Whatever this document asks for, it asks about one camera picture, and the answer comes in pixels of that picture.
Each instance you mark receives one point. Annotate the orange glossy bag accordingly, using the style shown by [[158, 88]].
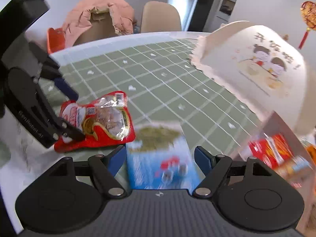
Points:
[[56, 40]]

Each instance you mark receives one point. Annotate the long bread stick packet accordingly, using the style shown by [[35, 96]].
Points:
[[295, 167]]

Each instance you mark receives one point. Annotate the white mesh food cover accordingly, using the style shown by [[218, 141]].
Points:
[[259, 79]]

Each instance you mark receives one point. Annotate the red hanging ornament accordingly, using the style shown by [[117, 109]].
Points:
[[308, 14]]

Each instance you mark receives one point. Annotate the white built-in cabinet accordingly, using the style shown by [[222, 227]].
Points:
[[227, 17]]

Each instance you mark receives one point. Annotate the beige chair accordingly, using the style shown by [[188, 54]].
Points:
[[160, 17]]

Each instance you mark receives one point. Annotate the pink gift box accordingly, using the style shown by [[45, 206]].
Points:
[[279, 126]]

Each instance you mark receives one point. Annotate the orange package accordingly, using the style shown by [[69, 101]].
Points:
[[312, 150]]

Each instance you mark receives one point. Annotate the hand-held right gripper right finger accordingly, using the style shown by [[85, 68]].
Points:
[[201, 159]]

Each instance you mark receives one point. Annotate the brown chair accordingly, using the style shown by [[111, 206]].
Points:
[[98, 29]]

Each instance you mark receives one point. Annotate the large red snack packet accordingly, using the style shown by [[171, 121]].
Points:
[[103, 128]]

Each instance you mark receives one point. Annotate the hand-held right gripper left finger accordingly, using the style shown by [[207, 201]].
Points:
[[117, 160]]

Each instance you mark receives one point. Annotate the green grid tablecloth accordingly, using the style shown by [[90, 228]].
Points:
[[160, 79]]

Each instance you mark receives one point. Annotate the red spicy strip packet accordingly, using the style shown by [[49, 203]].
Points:
[[271, 150]]

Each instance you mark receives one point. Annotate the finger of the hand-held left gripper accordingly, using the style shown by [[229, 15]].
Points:
[[74, 134], [66, 88]]

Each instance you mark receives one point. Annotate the dark door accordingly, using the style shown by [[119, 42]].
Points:
[[201, 5]]

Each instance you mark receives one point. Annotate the blue seaweed snack packet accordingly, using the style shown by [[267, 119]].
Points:
[[160, 158]]

